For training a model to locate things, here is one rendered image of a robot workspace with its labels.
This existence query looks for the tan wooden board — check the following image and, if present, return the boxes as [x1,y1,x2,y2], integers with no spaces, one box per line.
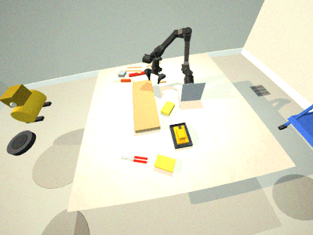
[132,79,161,133]

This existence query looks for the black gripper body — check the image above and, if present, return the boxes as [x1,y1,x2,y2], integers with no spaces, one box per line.
[144,66,166,80]

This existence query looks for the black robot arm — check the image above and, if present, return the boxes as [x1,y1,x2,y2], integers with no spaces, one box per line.
[142,27,194,84]

